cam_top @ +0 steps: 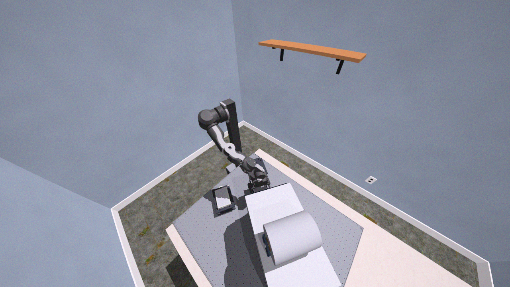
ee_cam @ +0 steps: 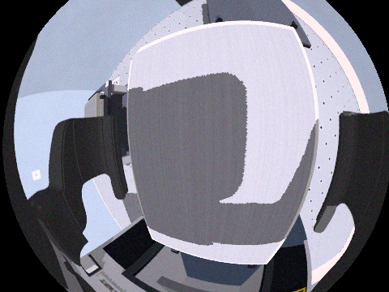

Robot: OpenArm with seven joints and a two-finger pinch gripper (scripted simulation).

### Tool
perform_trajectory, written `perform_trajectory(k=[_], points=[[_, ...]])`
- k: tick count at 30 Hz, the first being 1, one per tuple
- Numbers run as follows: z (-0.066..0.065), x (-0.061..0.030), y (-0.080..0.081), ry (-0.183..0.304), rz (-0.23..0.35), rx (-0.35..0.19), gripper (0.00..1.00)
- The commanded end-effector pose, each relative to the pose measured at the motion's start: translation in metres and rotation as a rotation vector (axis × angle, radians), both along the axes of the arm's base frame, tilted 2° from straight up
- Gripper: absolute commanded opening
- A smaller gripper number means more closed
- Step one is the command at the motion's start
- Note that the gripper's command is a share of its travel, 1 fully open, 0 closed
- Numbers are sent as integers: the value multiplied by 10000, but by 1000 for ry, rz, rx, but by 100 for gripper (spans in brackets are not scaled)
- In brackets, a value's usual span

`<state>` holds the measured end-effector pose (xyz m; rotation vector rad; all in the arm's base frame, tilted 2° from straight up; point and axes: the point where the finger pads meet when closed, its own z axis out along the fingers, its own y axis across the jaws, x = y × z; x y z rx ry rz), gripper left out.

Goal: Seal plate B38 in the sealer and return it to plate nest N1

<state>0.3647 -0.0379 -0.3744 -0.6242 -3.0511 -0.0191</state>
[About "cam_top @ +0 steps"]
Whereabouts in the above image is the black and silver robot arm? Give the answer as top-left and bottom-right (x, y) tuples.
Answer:
(198, 102), (266, 182)

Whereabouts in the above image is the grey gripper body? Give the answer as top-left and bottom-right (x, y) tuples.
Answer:
(250, 172), (268, 187)

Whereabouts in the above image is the white cylinder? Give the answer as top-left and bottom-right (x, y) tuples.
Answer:
(263, 210), (322, 266)

